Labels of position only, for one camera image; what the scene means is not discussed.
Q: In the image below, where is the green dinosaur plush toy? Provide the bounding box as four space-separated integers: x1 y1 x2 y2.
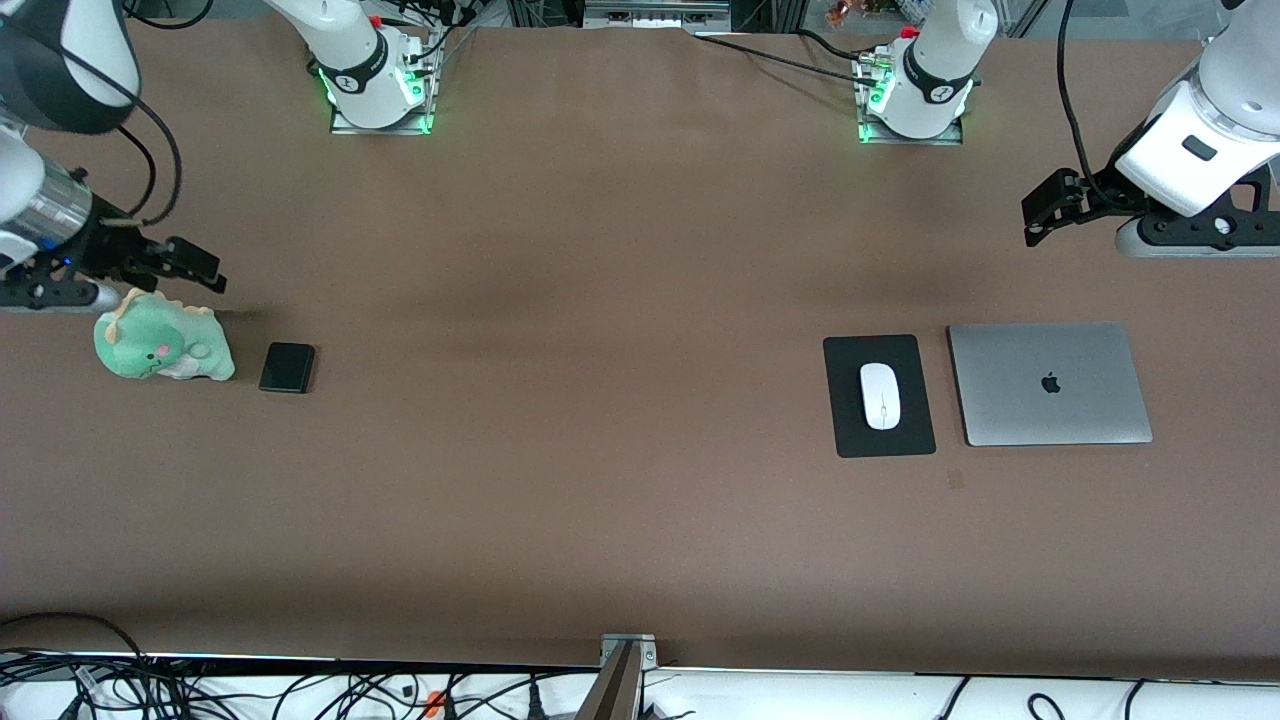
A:
94 288 236 382

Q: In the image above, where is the black mouse pad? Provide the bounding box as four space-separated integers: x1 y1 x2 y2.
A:
823 334 937 459

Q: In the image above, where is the black phone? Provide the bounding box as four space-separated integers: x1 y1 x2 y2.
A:
258 342 317 395

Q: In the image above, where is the metal table edge bracket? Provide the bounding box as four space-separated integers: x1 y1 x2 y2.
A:
575 633 661 720

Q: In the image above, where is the white computer mouse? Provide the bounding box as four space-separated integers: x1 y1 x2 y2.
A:
860 362 902 432

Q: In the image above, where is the long black table cable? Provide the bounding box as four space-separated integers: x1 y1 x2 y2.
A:
685 28 881 89

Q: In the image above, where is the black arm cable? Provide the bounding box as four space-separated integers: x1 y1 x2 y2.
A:
0 20 184 226
1057 0 1101 198

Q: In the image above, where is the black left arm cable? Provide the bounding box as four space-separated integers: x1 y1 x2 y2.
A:
1057 0 1101 198

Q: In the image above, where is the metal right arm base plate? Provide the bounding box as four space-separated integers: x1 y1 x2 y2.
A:
330 40 438 136

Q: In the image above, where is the black looped floor cable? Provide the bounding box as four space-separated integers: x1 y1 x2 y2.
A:
0 612 151 666

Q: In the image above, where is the metal box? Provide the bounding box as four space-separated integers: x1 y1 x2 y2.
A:
583 0 733 31

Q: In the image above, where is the silver laptop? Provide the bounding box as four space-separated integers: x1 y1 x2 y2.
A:
948 321 1154 447

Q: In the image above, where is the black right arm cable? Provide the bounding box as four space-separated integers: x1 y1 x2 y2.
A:
0 20 184 226

